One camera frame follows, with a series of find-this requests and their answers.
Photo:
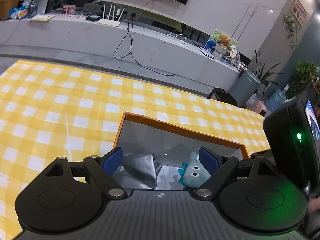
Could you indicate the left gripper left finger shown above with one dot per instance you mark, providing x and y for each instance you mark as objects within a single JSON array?
[{"x": 112, "y": 160}]

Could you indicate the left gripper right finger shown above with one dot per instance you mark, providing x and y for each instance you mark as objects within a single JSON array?
[{"x": 209, "y": 160}]

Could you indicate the teal dinosaur plush toy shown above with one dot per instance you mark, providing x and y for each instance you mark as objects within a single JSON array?
[{"x": 193, "y": 174}]

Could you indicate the blue water jug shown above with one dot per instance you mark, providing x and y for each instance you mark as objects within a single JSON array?
[{"x": 276, "y": 100}]

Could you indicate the pink space heater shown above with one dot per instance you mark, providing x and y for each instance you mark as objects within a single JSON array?
[{"x": 259, "y": 108}]

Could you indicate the orange storage box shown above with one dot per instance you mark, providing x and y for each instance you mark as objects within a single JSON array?
[{"x": 141, "y": 134}]

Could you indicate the tall green potted plant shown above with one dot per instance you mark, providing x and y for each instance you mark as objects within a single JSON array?
[{"x": 264, "y": 74}]

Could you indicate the grey lidded trash bin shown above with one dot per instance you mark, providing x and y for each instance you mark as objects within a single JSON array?
[{"x": 244, "y": 87}]

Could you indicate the black round waste basket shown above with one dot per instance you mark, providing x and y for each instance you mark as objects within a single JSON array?
[{"x": 220, "y": 94}]

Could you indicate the yellow checkered tablecloth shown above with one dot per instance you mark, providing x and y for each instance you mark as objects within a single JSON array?
[{"x": 50, "y": 110}]

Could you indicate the white round hand fan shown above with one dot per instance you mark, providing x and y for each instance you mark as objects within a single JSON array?
[{"x": 232, "y": 51}]

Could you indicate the brown teddy bear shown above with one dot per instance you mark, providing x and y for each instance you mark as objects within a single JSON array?
[{"x": 224, "y": 41}]

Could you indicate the white TV cabinet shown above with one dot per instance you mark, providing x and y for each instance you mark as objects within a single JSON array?
[{"x": 131, "y": 51}]

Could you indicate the white wifi router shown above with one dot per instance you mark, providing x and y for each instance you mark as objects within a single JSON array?
[{"x": 112, "y": 18}]

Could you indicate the golden vase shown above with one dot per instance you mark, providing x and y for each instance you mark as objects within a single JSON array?
[{"x": 6, "y": 6}]

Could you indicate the framed wall picture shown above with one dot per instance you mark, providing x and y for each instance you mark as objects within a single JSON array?
[{"x": 299, "y": 11}]

